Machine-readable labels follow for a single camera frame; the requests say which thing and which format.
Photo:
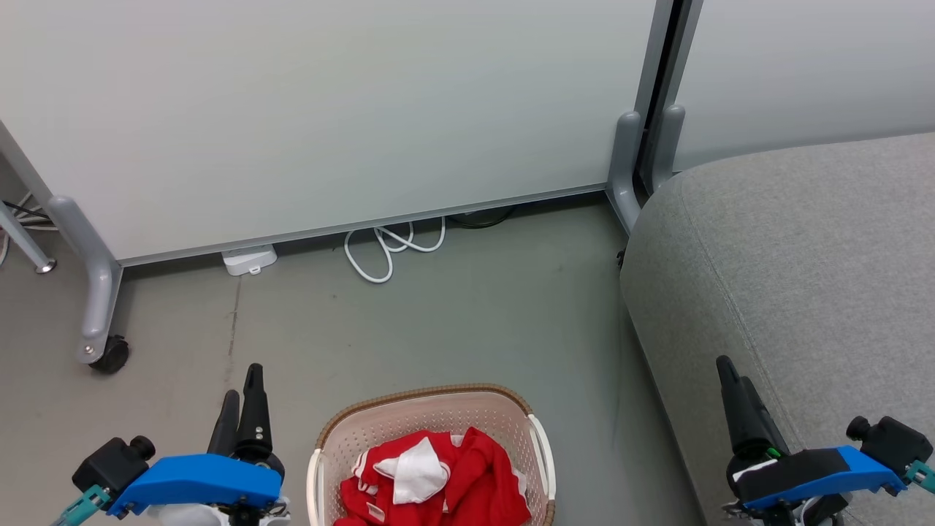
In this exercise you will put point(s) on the thin metal stand leg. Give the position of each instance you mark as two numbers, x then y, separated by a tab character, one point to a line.
22	237

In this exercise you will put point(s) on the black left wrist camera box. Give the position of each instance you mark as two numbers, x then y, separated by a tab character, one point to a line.
109	464

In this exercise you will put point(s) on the white power adapter box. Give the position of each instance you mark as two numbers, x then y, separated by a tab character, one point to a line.
250	258

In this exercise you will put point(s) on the grey fabric sofa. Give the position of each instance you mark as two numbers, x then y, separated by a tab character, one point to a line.
803	256

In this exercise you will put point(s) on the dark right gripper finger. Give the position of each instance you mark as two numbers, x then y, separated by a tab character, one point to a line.
734	409
763	431

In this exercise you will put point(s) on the grey partition leg with caster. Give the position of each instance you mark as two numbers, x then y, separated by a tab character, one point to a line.
98	285

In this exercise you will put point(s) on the red garment with white strip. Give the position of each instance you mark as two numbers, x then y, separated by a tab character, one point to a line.
482	475

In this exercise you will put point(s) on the white partition panel wide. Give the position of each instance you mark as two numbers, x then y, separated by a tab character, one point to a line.
329	109

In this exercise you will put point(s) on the white partition panel narrow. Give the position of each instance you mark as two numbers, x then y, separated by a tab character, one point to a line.
803	66

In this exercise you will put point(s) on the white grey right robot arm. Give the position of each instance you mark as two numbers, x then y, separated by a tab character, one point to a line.
809	516

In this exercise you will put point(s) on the red garment with white stripes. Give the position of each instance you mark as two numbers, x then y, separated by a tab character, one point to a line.
350	504

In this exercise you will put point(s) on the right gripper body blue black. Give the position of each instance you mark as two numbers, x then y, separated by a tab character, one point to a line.
811	475

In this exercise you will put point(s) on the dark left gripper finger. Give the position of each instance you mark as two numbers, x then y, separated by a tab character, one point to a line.
254	416
225	431

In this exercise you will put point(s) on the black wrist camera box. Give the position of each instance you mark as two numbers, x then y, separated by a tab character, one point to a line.
109	464
891	442

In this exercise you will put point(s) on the beige perforated laundry basket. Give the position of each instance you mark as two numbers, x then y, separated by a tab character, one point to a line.
438	413

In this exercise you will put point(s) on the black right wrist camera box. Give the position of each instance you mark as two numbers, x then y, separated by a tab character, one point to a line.
891	442

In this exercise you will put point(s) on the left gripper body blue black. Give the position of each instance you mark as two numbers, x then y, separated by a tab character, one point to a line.
197	478

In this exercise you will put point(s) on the black caster wheel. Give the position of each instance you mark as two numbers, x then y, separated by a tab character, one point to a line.
113	356

